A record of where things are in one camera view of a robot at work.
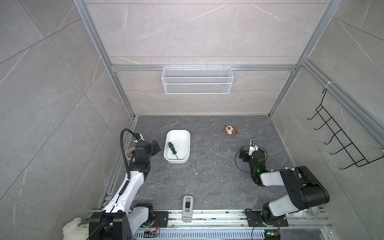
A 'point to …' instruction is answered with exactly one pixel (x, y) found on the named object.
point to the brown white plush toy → (230, 129)
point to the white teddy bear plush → (74, 230)
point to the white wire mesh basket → (197, 80)
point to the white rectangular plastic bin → (180, 140)
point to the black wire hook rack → (358, 159)
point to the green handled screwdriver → (172, 148)
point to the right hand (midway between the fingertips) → (249, 146)
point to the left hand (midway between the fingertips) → (148, 140)
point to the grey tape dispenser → (187, 208)
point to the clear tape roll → (313, 212)
